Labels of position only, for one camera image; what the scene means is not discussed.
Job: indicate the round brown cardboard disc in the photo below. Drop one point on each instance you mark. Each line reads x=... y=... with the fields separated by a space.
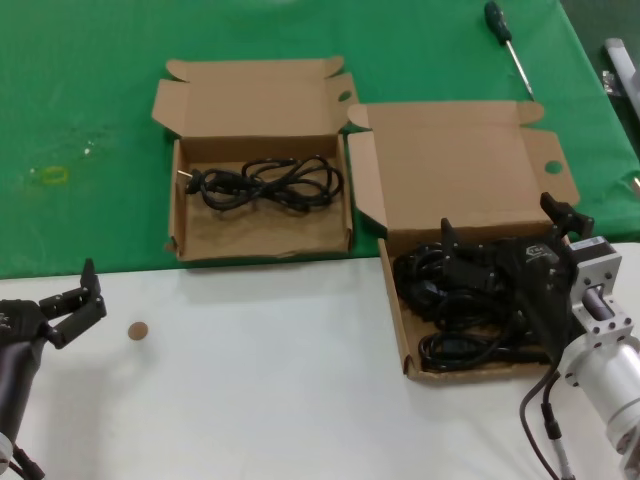
x=138 y=330

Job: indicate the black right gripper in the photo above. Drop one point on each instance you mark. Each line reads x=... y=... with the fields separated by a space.
x=542 y=285

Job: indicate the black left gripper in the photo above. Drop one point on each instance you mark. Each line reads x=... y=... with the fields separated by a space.
x=17 y=340

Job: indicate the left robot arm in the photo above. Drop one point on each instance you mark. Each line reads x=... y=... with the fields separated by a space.
x=3 y=445

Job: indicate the white aluminium profile bar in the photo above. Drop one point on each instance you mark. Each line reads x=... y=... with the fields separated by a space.
x=620 y=57

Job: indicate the green table mat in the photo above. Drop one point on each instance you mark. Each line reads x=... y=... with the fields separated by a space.
x=75 y=75

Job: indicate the open brown cardboard box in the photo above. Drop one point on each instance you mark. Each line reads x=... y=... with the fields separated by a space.
x=450 y=160
x=250 y=235

